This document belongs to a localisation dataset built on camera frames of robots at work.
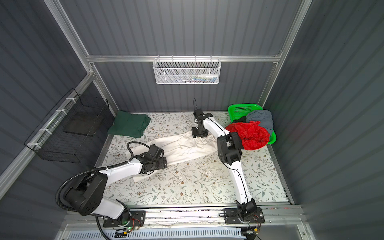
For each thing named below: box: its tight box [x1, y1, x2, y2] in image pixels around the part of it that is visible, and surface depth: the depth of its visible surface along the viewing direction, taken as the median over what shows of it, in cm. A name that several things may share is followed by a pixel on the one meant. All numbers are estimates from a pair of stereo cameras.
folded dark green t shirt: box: [107, 110, 151, 138], surface depth 111 cm
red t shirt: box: [225, 121, 270, 151], surface depth 96 cm
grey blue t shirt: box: [246, 109, 274, 137], surface depth 105 cm
